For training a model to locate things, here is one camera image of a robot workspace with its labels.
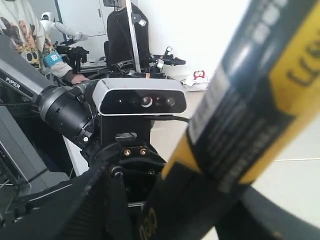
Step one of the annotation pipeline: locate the white humanoid robot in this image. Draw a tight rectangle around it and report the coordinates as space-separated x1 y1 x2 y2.
39 12 89 43

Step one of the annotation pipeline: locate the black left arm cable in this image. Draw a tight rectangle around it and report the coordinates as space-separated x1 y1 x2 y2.
146 114 192 124

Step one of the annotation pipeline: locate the black yellow claw hammer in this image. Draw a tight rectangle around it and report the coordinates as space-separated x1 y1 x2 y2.
135 0 320 240

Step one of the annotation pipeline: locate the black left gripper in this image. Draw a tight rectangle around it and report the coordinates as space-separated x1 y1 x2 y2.
79 115 166 204

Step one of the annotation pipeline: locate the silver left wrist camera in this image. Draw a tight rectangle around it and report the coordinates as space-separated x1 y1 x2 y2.
92 78 187 116

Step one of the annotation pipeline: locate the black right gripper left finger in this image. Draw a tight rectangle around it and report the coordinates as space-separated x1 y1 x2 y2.
0 167 130 240

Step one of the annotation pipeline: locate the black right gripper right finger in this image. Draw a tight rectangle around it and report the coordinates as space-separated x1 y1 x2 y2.
215 187 320 240

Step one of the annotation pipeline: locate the person in floral shirt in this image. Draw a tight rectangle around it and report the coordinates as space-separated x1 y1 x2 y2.
0 0 88 85

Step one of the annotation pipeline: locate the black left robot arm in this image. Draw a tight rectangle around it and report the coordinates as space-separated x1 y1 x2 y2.
0 35 167 240

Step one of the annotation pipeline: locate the person in black sweater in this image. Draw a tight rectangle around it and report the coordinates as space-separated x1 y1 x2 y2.
105 0 151 68

